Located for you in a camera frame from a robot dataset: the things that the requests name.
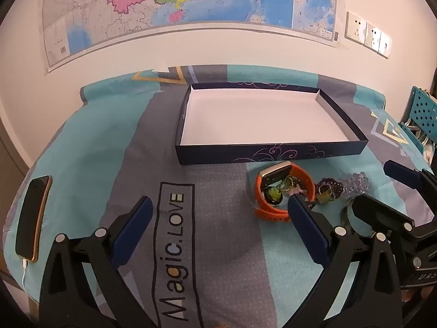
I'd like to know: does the black smartphone gold frame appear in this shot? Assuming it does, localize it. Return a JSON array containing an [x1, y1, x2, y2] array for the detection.
[[14, 175, 53, 263]]

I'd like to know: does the amber stone ring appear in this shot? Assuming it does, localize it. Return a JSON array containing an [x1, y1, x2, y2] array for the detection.
[[316, 191, 337, 206]]

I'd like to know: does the purple beaded bracelet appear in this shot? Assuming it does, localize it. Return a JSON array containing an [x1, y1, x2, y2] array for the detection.
[[313, 176, 345, 199]]

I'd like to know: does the beige wardrobe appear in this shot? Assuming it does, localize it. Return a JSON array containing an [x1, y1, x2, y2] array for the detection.
[[0, 107, 35, 274]]

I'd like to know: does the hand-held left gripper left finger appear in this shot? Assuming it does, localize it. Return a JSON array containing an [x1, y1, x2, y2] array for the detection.
[[39, 196, 154, 328]]

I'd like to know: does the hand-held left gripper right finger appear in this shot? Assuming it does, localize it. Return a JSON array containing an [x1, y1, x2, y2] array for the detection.
[[287, 195, 403, 328]]

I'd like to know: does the colourful wall map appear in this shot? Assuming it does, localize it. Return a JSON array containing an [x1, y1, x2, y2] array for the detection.
[[41, 0, 345, 74]]

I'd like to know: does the white charging cable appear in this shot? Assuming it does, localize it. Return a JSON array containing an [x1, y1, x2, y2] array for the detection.
[[20, 259, 31, 286]]

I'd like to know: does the tortoiseshell bangle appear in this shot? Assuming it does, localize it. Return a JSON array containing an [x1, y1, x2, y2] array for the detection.
[[343, 203, 374, 238]]

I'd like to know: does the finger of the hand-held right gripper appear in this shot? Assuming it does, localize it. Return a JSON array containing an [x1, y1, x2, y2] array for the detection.
[[383, 160, 437, 199], [352, 193, 417, 247]]

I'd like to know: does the navy shallow cardboard box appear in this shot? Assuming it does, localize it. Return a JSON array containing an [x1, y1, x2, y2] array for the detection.
[[175, 82, 369, 166]]

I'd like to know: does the clear crystal bead bracelet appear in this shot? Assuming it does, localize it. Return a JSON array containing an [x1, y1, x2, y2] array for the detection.
[[343, 172, 371, 197]]

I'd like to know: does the blue perforated plastic rack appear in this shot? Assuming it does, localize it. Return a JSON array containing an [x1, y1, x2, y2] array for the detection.
[[399, 85, 437, 165]]

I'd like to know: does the person's right hand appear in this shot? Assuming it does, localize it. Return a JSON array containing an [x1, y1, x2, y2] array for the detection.
[[400, 284, 437, 304]]

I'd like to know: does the black ring green glass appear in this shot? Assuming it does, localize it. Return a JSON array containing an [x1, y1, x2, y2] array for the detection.
[[264, 185, 284, 206]]

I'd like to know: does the orange smartwatch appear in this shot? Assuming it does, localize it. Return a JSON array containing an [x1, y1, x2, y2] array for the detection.
[[254, 160, 316, 223]]

